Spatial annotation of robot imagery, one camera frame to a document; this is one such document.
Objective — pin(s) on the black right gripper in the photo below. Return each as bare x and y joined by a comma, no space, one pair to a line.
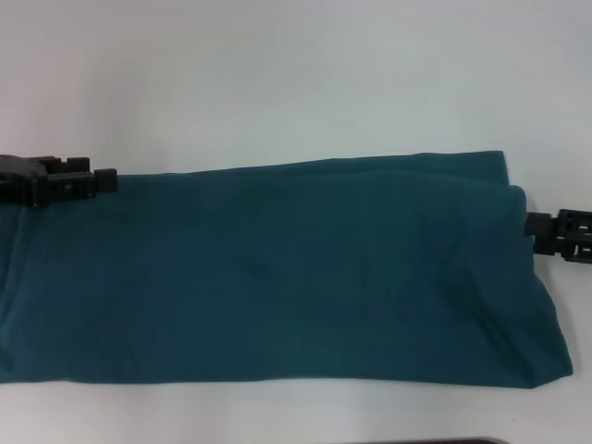
583,236

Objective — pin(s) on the dark robot torso part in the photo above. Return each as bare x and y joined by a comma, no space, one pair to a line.
458,441

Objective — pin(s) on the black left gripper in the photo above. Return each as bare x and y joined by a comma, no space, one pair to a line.
20,180

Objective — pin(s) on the teal t-shirt with beige print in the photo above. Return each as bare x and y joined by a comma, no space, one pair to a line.
277,277

